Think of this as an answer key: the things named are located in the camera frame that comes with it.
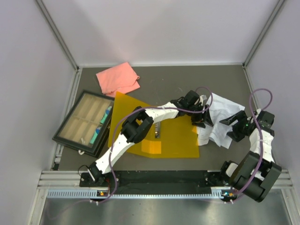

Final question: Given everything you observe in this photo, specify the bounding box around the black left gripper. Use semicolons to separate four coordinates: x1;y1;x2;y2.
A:
185;104;212;128

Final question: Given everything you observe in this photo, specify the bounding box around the printed paper sheet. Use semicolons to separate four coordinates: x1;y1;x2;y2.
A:
206;93;245;124
195;109;232;149

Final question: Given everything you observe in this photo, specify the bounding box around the yellow plastic folder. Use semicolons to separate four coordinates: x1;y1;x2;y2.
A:
107;92;200;158

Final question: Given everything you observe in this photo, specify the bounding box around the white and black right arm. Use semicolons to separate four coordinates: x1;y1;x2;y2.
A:
218;110;282;202

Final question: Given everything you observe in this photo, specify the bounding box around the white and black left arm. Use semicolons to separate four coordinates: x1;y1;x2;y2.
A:
87;90;214;186

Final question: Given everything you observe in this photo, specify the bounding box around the metal folder clip mechanism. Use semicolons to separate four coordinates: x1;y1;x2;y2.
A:
154;122;161;139

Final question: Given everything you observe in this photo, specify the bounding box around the pink folded cloth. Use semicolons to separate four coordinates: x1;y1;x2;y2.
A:
96;62;140;98

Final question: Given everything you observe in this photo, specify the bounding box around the black framed wooden tray box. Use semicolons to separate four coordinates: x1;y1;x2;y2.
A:
52;90;114;158

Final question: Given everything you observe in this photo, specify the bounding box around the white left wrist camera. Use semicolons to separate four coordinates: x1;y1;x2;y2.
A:
199;95;207;104

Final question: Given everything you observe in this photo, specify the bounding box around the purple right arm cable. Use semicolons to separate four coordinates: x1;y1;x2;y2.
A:
203;88;274;206

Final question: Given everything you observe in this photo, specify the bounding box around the slotted grey cable duct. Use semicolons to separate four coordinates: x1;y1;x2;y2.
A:
46;189;237;199

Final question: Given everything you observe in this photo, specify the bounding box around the aluminium frame rail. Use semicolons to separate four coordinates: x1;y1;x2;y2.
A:
37;67;83;189

